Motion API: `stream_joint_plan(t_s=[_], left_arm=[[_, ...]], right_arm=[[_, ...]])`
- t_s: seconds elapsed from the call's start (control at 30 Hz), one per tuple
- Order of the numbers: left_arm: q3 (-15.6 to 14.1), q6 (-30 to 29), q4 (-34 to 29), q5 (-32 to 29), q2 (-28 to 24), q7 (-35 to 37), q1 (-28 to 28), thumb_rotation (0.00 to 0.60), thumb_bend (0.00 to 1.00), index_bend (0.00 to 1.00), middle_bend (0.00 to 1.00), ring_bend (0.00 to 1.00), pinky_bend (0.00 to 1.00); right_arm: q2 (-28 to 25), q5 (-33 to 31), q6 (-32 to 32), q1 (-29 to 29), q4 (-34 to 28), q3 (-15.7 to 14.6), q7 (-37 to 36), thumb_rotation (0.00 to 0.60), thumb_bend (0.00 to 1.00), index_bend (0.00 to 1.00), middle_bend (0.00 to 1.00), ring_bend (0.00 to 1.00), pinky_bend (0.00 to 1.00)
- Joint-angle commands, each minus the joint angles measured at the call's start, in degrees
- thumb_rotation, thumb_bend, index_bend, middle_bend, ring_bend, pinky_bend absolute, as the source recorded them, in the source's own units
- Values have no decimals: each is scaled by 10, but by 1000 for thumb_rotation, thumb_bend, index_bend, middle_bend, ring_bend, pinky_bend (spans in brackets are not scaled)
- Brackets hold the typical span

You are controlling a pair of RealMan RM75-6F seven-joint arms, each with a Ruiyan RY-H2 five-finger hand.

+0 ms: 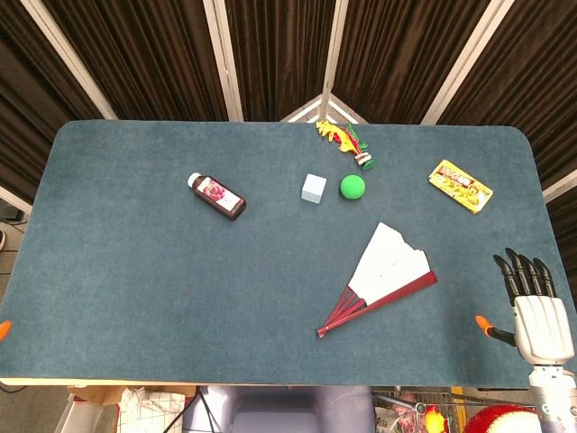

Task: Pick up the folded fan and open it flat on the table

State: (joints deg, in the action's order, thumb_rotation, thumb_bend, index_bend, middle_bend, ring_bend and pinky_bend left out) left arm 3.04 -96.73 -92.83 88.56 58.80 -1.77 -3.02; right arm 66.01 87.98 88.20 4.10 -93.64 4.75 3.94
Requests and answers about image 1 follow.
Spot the colourful feather shuttlecock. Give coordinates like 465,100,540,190
315,119,375,171

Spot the red knitted hat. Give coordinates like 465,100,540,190
463,404,542,433

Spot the red-ribbed paper folding fan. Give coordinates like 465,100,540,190
316,221,439,339

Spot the light blue cube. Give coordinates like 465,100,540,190
300,173,327,205

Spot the grey-purple robot torso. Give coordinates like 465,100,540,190
182,384,375,433

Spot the yellow snack package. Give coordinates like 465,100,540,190
427,159,494,216

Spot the yellow rubber chicken toy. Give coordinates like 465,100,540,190
423,404,448,433

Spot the green ball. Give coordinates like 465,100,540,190
339,174,366,200

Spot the black floor cable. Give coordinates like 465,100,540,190
166,387,215,433

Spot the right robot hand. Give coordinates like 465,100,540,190
475,247,577,365

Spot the white checked cloth bag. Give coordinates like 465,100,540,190
117,386,186,433

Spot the dark juice bottle white cap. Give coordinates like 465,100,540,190
187,172,247,222

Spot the metal wire basket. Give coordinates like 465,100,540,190
373,386,488,433

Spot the white partition frame post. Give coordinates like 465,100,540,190
421,0,515,125
202,0,244,122
20,0,119,121
543,169,577,203
279,0,369,124
0,184,32,216

